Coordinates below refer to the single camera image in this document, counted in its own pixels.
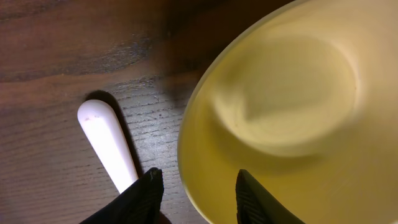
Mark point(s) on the pink plastic fork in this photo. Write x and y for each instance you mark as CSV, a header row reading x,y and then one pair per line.
x,y
105,134

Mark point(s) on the yellow plastic bowl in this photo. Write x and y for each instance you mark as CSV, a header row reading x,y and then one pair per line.
x,y
306,101

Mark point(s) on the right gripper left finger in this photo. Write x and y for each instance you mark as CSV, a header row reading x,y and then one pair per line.
x,y
138,204

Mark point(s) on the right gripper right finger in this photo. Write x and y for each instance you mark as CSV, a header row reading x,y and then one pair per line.
x,y
256,205

